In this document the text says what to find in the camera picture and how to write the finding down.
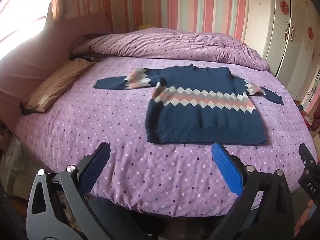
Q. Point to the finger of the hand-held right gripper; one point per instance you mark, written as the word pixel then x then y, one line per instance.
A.
pixel 306 153

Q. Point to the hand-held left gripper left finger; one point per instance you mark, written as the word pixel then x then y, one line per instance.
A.
pixel 96 165

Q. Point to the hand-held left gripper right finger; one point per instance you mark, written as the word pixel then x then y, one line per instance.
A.
pixel 226 166

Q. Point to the navy diamond-pattern knit sweater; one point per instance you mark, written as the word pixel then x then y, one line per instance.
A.
pixel 200 120

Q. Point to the person's right forearm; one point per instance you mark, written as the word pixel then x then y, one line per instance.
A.
pixel 303 217

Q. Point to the purple diamond-print bed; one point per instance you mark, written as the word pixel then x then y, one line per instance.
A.
pixel 112 130

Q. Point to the dark red cloth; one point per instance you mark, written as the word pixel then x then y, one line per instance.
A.
pixel 315 116

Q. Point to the pale clutter beside bed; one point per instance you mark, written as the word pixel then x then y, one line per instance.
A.
pixel 11 160

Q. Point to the tan pillow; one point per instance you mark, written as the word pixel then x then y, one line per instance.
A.
pixel 57 85

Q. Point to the white wardrobe with flower decals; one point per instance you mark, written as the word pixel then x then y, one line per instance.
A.
pixel 292 35

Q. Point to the purple dotted folded duvet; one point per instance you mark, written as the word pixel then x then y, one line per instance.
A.
pixel 162 42

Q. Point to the orange curtain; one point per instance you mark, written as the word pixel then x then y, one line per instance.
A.
pixel 75 2

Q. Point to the bright window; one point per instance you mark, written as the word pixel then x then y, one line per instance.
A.
pixel 20 12

